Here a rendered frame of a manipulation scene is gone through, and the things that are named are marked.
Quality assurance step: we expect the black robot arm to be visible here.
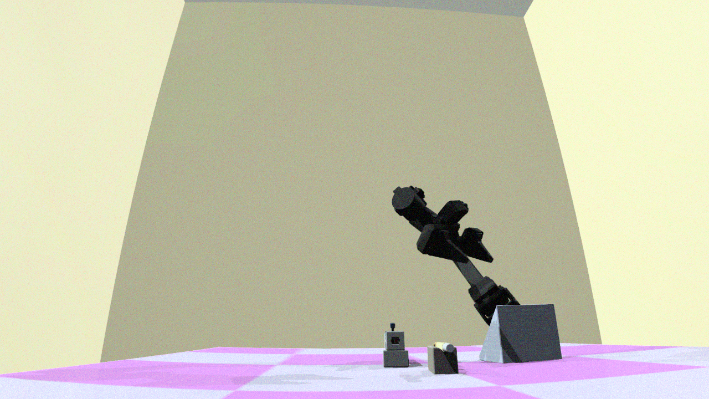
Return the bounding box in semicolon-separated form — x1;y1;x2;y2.
392;186;520;326

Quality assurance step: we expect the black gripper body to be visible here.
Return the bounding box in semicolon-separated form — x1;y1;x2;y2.
416;213;484;254

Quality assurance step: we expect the white cylinder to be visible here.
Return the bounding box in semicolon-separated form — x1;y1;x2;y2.
433;342;454;352

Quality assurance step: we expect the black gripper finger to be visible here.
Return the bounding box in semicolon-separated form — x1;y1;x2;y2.
428;230;469;263
465;233;493;263

